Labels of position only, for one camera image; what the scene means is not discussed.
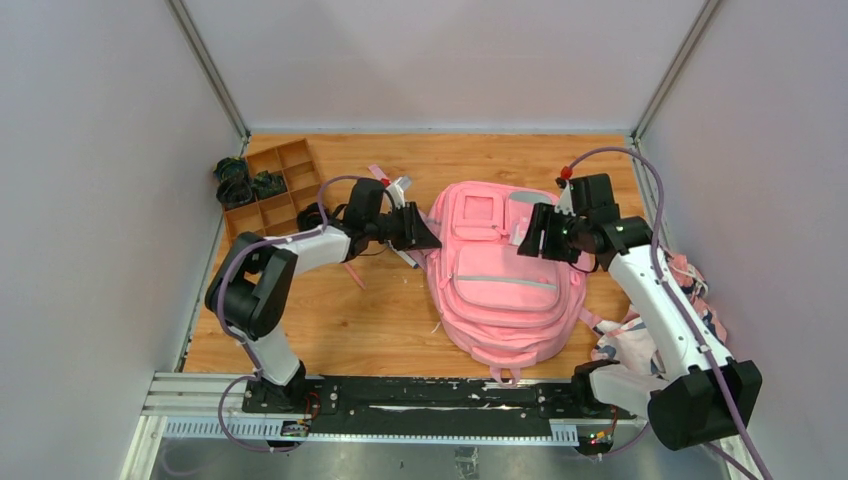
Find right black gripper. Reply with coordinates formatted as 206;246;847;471
517;203;589;264

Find pink student backpack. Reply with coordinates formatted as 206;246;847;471
410;181;600;388

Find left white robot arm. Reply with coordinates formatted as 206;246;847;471
205;176;442;413

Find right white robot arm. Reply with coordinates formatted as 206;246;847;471
518;174;762;451

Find white blue marker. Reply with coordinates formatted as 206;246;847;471
390;245;419;269

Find pink pencil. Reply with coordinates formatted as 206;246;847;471
343;263;366;290

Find pink patterned cloth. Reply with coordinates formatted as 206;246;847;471
581;251;728;379

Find wooden divided organizer tray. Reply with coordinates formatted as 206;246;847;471
222;137;323;246

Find black strap roll in tray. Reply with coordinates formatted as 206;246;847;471
296;201;326;233

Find dark green strap roll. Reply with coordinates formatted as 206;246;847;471
250;170;289;200

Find black strap roll outside tray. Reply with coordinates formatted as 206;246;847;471
215;178;256;211

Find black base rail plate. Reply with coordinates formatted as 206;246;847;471
241;376;633;439

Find dark strap roll top left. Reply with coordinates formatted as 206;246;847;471
212;156;250;183

